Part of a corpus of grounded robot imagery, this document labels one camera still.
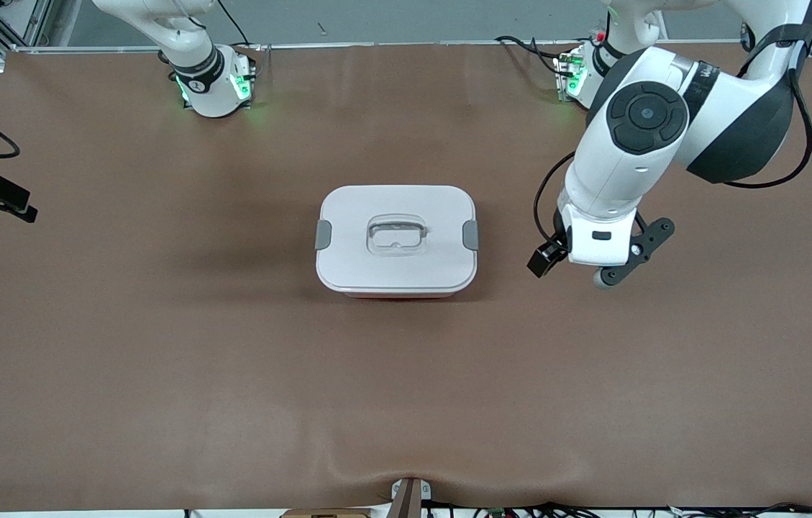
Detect white box lid grey latches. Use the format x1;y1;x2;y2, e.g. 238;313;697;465
314;184;480;294

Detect pink plastic box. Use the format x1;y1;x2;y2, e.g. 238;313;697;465
337;286;465;300

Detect brown table mat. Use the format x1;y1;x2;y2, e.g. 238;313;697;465
0;40;812;513

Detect black left arm base cable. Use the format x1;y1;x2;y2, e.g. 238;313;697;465
494;34;579;78

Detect black arm base cable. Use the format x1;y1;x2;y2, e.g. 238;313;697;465
213;0;254;50
494;34;579;78

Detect metal mat clamp bracket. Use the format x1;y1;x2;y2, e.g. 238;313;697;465
389;477;433;518

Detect black right arm base cable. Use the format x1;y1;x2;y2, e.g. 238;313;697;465
213;0;254;50

